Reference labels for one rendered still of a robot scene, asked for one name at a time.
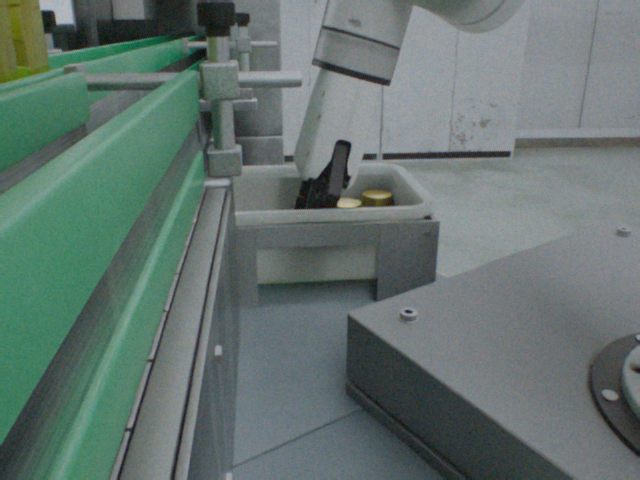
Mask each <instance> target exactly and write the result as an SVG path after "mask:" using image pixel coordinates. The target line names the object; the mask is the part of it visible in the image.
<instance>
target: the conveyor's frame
mask: <svg viewBox="0 0 640 480"><path fill-rule="evenodd" d="M202 119H203V132H204V138H203V141H202V143H199V135H198V123H196V130H197V142H198V151H202V152H203V150H204V148H205V145H206V143H207V141H208V138H209V136H210V134H211V131H212V129H213V126H212V111H211V112H202ZM239 345H240V315H239V299H238V282H237V265H236V249H235V233H234V216H233V199H232V192H227V194H226V188H212V189H207V192H206V195H205V198H204V202H203V205H202V209H201V212H200V216H198V219H197V222H196V225H195V229H194V232H193V235H192V238H191V242H190V245H189V248H188V251H187V255H186V258H185V261H184V264H183V268H182V271H181V274H180V277H179V282H178V285H177V288H176V291H175V295H174V298H173V301H172V304H171V308H170V311H169V314H168V315H167V321H166V324H165V327H164V331H163V334H162V337H161V340H160V344H159V347H158V349H159V350H158V353H157V357H156V360H155V363H154V365H153V370H152V373H151V376H150V379H149V383H148V386H147V389H146V392H145V396H144V399H143V402H142V405H141V409H140V412H139V415H138V418H137V422H136V425H135V428H134V431H133V434H131V441H130V444H129V451H128V454H127V457H126V461H125V464H124V466H123V469H122V473H121V476H120V479H119V480H234V477H233V461H234V452H233V445H234V428H235V412H236V395H237V379H238V362H239Z"/></svg>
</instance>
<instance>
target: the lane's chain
mask: <svg viewBox="0 0 640 480"><path fill-rule="evenodd" d="M206 192H207V189H206V188H204V189H203V192H202V195H201V198H200V201H199V204H198V206H197V208H196V211H195V214H194V217H193V220H192V223H191V226H190V229H189V232H188V235H187V238H186V241H185V244H184V247H183V250H182V253H181V256H180V259H179V262H178V265H177V268H176V271H175V274H174V277H173V280H172V285H171V288H170V291H169V294H168V297H167V300H166V303H165V306H164V309H163V312H162V315H161V318H160V321H159V324H158V327H157V330H156V333H155V336H154V339H153V342H152V345H151V348H150V350H151V351H150V354H149V357H148V360H147V363H146V366H145V369H144V372H143V375H142V378H141V381H140V384H139V387H138V390H137V393H136V396H135V399H134V402H133V405H132V408H131V411H130V414H129V417H128V421H127V424H126V427H125V430H124V433H123V436H122V439H121V445H120V448H119V451H118V454H117V456H116V459H115V462H114V465H113V468H112V471H111V474H110V477H109V480H119V479H120V476H121V473H122V469H123V466H124V464H125V461H126V457H127V454H128V451H129V444H130V441H131V434H133V431H134V428H135V425H136V422H137V418H138V415H139V412H140V409H141V405H142V402H143V399H144V396H145V392H146V389H147V386H148V383H149V379H150V376H151V373H152V370H153V365H154V363H155V360H156V357H157V353H158V350H159V349H158V347H159V344H160V340H161V337H162V334H163V331H164V327H165V324H166V321H167V315H168V314H169V311H170V308H171V304H172V301H173V298H174V295H175V291H176V288H177V285H178V282H179V277H180V274H181V271H182V268H183V264H184V261H185V258H186V255H187V251H188V248H189V245H190V242H191V238H192V235H193V232H194V229H195V225H196V222H197V219H198V216H200V212H201V209H202V205H203V202H204V198H205V195H206Z"/></svg>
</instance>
